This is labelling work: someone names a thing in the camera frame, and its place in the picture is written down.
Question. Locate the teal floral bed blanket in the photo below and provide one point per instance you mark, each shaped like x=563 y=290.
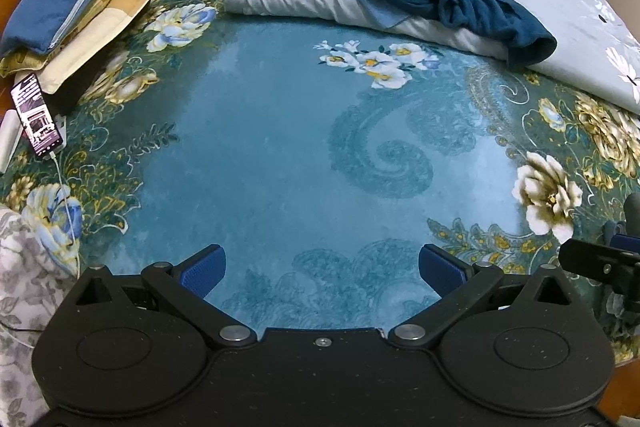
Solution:
x=275 y=132

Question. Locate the cream pillow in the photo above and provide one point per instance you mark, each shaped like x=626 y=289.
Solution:
x=95 y=42

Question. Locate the white power bank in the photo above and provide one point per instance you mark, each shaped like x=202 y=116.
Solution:
x=9 y=139

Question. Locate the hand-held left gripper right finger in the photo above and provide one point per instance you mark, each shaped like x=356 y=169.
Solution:
x=440 y=270

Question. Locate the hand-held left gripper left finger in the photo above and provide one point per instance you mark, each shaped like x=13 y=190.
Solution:
x=205 y=270

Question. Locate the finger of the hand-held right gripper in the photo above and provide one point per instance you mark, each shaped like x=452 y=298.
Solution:
x=595 y=259
x=631 y=243

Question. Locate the smartphone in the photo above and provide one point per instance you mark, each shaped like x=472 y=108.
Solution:
x=37 y=117

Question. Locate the grey floral cloth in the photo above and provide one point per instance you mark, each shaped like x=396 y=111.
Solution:
x=25 y=287

